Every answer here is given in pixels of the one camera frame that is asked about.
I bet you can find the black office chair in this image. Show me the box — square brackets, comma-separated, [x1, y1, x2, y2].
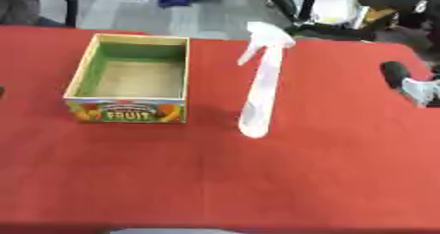
[0, 0, 82, 29]

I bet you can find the cardboard box with green inside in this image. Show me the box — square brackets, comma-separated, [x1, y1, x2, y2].
[62, 32, 192, 125]

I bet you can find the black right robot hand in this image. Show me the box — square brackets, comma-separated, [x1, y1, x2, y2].
[379, 60, 413, 90]

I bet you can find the white spray bottle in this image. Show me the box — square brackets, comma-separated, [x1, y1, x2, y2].
[235, 21, 298, 140]

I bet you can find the black equipment with cables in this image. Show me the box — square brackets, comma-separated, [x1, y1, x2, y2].
[264, 0, 440, 61]

